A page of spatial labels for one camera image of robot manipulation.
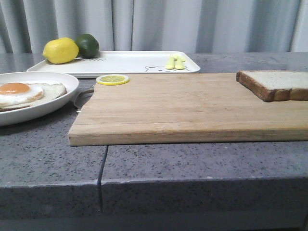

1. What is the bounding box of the white round plate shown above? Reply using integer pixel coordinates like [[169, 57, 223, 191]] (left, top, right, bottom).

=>
[[0, 72, 79, 126]]

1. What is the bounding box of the fried egg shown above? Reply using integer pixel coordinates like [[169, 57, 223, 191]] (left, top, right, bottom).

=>
[[0, 82, 44, 106]]

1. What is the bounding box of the yellow plastic knife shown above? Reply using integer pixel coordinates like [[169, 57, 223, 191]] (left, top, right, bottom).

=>
[[173, 55, 185, 70]]

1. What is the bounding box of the green lime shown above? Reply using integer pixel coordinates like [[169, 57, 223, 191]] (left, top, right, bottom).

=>
[[75, 34, 99, 58]]

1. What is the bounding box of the white bread slice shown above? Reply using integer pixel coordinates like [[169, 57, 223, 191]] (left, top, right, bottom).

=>
[[236, 70, 308, 102]]

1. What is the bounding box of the yellow plastic fork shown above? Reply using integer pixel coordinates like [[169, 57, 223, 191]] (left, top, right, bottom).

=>
[[165, 55, 177, 70]]

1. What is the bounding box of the white rectangular tray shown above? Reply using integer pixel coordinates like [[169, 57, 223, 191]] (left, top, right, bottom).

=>
[[28, 51, 200, 78]]

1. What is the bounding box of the metal cutting board handle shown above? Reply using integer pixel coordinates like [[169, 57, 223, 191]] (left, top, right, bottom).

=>
[[72, 85, 94, 114]]

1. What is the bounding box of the wooden cutting board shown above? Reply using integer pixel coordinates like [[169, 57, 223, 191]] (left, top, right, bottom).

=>
[[68, 73, 308, 146]]

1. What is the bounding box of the bottom bread slice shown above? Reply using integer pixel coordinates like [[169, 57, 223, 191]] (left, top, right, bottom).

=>
[[0, 83, 67, 112]]

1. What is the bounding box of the yellow lemon slice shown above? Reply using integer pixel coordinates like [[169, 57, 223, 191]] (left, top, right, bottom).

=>
[[96, 74, 129, 86]]

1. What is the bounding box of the grey curtain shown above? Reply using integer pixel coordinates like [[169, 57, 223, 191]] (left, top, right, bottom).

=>
[[0, 0, 308, 53]]

